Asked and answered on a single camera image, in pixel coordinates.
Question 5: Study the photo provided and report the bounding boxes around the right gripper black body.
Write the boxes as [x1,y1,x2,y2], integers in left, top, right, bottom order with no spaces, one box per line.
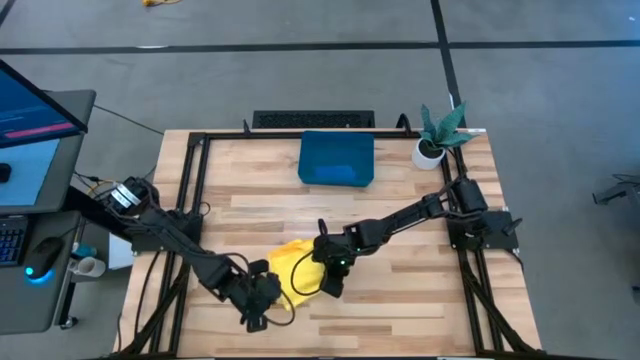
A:
[323,232,362,274]

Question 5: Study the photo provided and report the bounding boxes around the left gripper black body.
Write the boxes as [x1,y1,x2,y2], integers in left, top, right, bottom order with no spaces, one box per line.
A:
[215,269,264,317]

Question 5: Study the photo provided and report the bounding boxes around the yellow microfiber towel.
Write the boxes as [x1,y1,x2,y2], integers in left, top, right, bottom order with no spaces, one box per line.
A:
[266,238,327,310]

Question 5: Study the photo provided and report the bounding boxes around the teal plastic basket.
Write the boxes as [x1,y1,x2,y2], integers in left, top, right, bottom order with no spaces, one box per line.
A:
[297,130,376,189]

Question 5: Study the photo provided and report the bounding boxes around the white box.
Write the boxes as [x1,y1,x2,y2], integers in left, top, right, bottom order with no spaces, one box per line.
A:
[108,232,135,271]

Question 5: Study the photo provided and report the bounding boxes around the black floor vent grille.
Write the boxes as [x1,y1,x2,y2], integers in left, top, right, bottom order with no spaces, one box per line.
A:
[252,109,376,130]

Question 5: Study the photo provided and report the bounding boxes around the snake plant in white pot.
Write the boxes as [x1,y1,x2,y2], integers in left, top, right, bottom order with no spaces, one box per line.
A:
[411,101,480,171]

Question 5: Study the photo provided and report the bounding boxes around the white mug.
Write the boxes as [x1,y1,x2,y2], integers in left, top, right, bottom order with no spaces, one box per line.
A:
[73,255,108,279]

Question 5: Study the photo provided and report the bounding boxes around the black mouse with blue light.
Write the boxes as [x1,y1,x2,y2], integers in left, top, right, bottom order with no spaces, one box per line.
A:
[23,235,65,285]

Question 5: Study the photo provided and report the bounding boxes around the grey workstation desk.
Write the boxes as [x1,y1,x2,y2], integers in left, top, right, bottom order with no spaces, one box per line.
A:
[0,89,98,336]

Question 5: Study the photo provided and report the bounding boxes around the black keyboard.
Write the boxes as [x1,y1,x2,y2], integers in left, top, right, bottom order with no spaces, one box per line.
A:
[0,215,30,267]

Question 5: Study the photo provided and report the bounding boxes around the monitor with blue screen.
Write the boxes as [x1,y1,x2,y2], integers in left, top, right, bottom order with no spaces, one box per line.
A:
[0,58,90,150]

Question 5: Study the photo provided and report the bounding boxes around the black office chair base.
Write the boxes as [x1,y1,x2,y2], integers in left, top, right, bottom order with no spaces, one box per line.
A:
[592,172,640,207]

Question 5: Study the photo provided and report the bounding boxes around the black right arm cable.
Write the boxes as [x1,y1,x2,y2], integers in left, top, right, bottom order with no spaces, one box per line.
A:
[290,217,331,297]

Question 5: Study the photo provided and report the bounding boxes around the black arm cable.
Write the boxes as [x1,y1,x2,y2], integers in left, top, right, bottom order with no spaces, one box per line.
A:
[227,252,297,328]
[290,217,331,297]

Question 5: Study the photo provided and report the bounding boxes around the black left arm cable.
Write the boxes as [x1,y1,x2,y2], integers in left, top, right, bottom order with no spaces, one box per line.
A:
[227,252,297,328]

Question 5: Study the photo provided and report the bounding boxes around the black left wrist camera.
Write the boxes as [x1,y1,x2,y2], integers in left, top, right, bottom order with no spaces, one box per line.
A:
[244,312,270,335]

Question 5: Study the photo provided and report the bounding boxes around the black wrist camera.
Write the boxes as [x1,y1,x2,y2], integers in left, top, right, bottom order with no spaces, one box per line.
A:
[321,271,348,300]
[244,312,270,335]

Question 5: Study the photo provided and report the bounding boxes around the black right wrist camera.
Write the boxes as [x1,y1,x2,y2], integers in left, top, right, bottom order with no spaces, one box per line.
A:
[321,271,348,300]

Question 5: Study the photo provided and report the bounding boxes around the black aluminium table frame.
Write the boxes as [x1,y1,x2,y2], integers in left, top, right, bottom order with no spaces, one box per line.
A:
[112,113,546,360]

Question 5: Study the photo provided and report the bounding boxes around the black and yellow cable bundle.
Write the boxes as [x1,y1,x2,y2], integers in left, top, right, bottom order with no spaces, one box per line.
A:
[73,169,119,199]

